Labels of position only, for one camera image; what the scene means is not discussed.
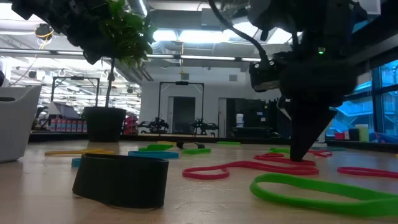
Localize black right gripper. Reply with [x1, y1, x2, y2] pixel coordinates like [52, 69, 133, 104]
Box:
[275, 51, 358, 162]

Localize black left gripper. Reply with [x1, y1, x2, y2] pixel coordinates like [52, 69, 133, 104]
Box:
[46, 0, 105, 65]

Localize long red rubber band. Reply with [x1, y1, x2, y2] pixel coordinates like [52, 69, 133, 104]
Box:
[336, 166, 398, 179]
[182, 160, 320, 181]
[252, 152, 317, 167]
[307, 149, 333, 158]

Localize rubber bands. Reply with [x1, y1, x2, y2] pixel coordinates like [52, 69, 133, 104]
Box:
[137, 143, 174, 152]

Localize wide black rubber band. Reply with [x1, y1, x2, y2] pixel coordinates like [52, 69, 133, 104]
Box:
[175, 141, 206, 150]
[72, 152, 170, 209]

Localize grey plastic bin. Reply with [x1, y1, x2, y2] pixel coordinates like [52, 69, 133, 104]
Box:
[0, 85, 43, 164]

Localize black cabinet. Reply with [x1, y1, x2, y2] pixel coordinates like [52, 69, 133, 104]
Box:
[225, 98, 292, 138]

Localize yellow-green cup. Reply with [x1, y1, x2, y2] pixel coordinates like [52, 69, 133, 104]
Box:
[354, 124, 370, 143]

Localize grey open laptop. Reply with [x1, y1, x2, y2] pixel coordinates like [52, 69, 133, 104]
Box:
[52, 101, 81, 120]

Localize green plant in black pot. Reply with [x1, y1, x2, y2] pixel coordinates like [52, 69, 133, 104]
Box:
[83, 0, 158, 143]

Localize row of red boxes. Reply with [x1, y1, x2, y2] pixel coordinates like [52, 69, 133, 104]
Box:
[49, 118, 88, 133]

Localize red stacked crates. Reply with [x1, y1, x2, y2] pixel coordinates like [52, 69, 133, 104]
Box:
[123, 114, 140, 136]

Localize grey door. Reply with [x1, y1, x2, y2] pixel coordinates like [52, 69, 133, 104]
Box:
[167, 95, 197, 135]

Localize long ceiling light bar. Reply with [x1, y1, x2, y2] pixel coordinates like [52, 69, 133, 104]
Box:
[0, 47, 264, 65]

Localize round ceiling cable reel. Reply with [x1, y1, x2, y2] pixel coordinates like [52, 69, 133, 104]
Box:
[34, 22, 55, 40]

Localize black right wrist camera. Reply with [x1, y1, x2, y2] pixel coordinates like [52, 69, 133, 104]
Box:
[248, 60, 283, 93]

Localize tall black frame station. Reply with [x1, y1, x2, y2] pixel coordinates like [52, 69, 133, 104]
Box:
[157, 81, 206, 137]

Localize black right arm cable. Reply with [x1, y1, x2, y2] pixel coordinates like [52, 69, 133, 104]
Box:
[207, 0, 270, 65]

